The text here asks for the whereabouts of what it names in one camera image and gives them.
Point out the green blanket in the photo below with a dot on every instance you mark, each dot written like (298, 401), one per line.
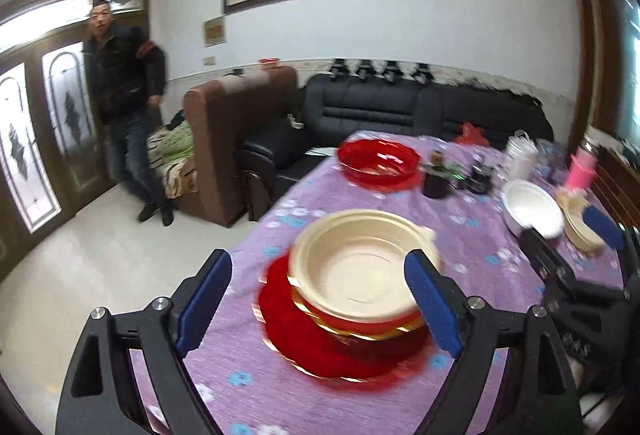
(172, 145)

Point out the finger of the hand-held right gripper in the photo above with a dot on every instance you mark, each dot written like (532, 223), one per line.
(545, 265)
(605, 227)

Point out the black jar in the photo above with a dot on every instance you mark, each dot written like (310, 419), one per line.
(480, 180)

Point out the white plastic bowl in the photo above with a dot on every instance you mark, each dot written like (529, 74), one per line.
(530, 210)

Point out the wooden cabinet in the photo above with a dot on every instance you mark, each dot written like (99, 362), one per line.
(620, 165)

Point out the red scalloped plate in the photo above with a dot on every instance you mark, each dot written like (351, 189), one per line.
(300, 345)

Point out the pink thermos with knitted sleeve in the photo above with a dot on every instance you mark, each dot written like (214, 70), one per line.
(581, 172)

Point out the cream plastic bowl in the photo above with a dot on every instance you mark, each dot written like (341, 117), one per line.
(350, 265)
(580, 230)

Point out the small red dish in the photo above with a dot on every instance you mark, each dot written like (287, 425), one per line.
(269, 61)

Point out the wall socket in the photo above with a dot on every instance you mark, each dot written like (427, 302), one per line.
(210, 61)

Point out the brown sofa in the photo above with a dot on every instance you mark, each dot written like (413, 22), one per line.
(225, 140)

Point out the small wall plaque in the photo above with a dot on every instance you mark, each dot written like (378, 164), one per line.
(214, 31)

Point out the window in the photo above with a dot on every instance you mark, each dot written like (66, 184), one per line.
(631, 55)

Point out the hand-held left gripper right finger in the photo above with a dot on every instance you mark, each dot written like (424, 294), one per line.
(435, 310)

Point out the wooden glass door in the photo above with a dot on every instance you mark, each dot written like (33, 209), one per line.
(30, 140)

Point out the red plastic bag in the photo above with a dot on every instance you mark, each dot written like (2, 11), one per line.
(470, 134)

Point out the purple floral tablecloth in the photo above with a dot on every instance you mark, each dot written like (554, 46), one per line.
(300, 415)

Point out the green wrapper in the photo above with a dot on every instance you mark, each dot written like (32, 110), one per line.
(457, 172)

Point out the spare black gripper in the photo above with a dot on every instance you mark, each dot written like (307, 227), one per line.
(423, 72)
(340, 67)
(364, 67)
(393, 70)

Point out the black leather sofa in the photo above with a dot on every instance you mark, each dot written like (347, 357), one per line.
(380, 110)

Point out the red bowl with gold rim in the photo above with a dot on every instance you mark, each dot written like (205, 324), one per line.
(350, 332)

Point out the wooden door frame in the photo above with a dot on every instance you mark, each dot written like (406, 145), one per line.
(587, 40)

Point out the red plastic bowl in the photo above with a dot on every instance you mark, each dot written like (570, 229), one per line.
(375, 165)

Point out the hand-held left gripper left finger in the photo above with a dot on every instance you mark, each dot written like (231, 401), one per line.
(202, 305)

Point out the dark glass bottle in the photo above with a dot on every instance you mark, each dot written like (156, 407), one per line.
(436, 182)

